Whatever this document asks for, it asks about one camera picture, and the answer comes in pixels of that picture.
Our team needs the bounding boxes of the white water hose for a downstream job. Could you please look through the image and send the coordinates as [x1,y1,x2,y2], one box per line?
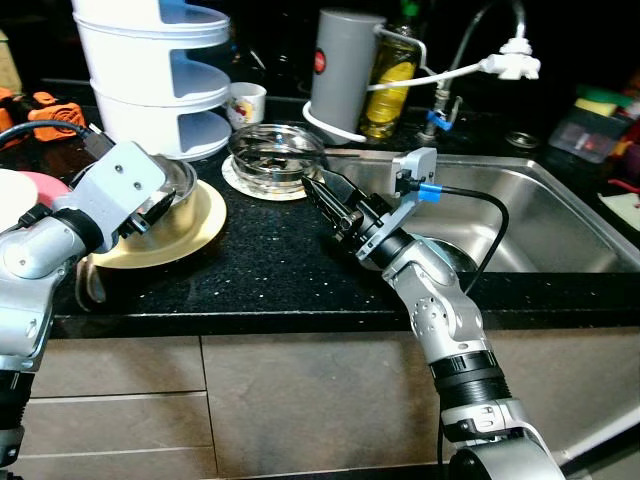
[302,55,491,143]

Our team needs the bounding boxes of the clear plastic container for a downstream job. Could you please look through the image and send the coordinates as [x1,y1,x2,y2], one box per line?
[548,105,623,163]

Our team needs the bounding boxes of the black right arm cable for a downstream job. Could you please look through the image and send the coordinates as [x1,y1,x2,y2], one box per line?
[415,183,511,296]

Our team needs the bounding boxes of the white faucet diverter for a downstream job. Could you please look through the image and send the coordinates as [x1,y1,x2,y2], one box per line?
[480,37,542,81]

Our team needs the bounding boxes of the white ceramic bowl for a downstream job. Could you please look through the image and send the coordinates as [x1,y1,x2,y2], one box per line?
[0,168,43,233]

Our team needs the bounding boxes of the steel spoon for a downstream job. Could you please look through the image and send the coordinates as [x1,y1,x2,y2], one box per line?
[75,252,106,308]

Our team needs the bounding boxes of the steel gooseneck faucet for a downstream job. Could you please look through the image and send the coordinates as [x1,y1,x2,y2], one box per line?
[428,0,528,133]

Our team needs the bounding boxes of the grey cabinet door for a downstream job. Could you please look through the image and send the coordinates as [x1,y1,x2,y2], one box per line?
[200,328,640,473]

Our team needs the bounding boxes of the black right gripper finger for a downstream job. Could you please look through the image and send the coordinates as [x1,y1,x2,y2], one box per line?
[318,170,371,213]
[300,180,351,241]

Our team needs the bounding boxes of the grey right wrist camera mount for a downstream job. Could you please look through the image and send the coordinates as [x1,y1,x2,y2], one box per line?
[358,147,441,259]

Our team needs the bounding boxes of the white printed mug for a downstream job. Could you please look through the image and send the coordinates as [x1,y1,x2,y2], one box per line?
[228,82,268,129]

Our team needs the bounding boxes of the orange and black tool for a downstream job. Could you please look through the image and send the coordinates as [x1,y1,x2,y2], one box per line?
[0,88,89,138]

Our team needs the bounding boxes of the red plate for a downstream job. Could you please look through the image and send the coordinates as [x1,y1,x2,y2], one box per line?
[20,172,71,206]

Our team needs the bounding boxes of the round metal counter cap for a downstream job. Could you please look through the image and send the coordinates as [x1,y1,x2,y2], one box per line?
[505,130,541,150]

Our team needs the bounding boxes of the stainless steel sink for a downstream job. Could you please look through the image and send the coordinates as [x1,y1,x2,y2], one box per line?
[322,150,640,274]

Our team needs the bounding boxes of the grey cylinder water filter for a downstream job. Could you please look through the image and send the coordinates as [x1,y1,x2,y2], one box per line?
[310,10,387,147]

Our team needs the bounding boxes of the pale green cloth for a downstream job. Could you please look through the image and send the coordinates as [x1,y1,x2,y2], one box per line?
[600,188,640,233]

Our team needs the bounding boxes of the grey drawer front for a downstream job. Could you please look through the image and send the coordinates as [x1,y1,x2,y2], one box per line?
[28,335,207,399]
[15,392,218,458]

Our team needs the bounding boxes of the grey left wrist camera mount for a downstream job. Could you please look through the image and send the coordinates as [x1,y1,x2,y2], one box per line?
[72,140,171,243]

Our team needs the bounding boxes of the clear glass bowl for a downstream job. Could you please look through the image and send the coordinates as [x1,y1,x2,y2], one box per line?
[228,123,327,191]

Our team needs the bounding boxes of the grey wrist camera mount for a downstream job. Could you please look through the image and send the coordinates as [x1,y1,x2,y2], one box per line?
[358,147,441,259]
[72,140,171,243]

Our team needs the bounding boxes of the white patterned saucer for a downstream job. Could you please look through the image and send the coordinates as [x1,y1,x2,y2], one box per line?
[221,155,311,202]

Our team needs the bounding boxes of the stainless steel bowl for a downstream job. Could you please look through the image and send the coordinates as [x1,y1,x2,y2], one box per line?
[120,155,199,238]

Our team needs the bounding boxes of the yellow cooking oil bottle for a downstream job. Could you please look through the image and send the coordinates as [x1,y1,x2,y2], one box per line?
[362,5,421,141]

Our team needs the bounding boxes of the yellow green sponge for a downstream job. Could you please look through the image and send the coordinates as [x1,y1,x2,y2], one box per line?
[575,85,629,113]

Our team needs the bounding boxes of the white tiered plastic rack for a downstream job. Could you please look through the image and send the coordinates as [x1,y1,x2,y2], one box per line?
[72,0,233,163]

